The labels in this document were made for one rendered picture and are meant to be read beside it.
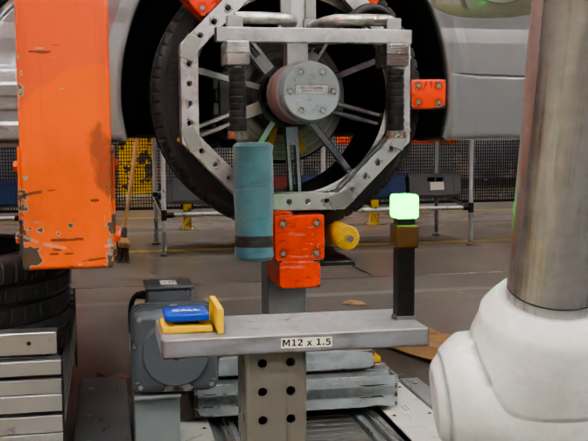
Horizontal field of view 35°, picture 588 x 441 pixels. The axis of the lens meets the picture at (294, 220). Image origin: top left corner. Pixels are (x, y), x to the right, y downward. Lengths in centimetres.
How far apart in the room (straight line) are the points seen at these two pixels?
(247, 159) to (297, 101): 16
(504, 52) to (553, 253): 152
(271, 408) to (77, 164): 56
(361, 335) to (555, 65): 72
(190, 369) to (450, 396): 98
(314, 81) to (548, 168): 117
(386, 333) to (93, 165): 61
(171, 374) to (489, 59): 112
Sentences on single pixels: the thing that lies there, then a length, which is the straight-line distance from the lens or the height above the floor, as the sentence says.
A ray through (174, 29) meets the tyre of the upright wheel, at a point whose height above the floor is 100.
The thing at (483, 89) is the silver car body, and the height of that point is 86.
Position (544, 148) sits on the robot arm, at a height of 75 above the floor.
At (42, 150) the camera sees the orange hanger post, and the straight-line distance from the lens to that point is 174.
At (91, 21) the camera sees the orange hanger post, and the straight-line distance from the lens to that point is 174.
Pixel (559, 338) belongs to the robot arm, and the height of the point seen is 56.
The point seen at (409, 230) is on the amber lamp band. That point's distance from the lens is 158.
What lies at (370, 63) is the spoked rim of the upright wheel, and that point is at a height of 93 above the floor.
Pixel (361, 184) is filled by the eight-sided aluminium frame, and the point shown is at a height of 64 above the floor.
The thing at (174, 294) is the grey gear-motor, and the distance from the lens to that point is 209.
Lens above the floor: 77
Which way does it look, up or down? 6 degrees down
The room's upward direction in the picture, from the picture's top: straight up
